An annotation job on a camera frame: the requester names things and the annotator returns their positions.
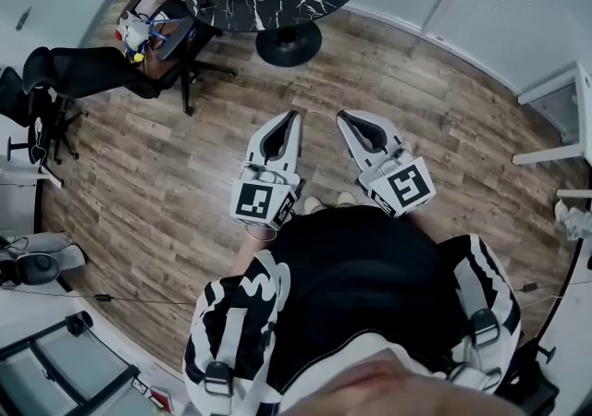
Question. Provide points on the person's face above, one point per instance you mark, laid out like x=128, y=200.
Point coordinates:
x=393, y=391

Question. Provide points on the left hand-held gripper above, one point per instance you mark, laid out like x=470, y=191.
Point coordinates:
x=252, y=201

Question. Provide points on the brown leather bag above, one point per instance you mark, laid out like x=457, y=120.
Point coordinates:
x=159, y=60

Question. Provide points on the black framed glass cabinet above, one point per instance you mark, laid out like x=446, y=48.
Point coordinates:
x=83, y=358

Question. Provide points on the red card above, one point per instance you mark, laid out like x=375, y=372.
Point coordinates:
x=161, y=398

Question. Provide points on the small yellow toy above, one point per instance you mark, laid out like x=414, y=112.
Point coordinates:
x=135, y=57

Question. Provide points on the white desk frame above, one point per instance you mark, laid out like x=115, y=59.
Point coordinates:
x=546, y=156

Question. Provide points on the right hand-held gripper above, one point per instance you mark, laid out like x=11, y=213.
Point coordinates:
x=407, y=187

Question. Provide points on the black small device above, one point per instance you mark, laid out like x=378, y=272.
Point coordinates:
x=78, y=324

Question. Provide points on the person's left forearm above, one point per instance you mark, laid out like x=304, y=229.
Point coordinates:
x=250, y=250

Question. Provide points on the person's black white top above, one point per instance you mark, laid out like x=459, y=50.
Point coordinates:
x=351, y=275

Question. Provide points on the black mesh office chair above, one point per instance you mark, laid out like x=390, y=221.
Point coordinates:
x=11, y=95

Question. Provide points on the person's beige shoe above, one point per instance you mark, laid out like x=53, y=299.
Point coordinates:
x=313, y=204
x=347, y=198

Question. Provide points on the black marble round table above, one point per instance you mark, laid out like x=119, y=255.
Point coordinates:
x=277, y=7

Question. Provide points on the black office chair with armrests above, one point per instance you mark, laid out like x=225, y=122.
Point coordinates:
x=92, y=72

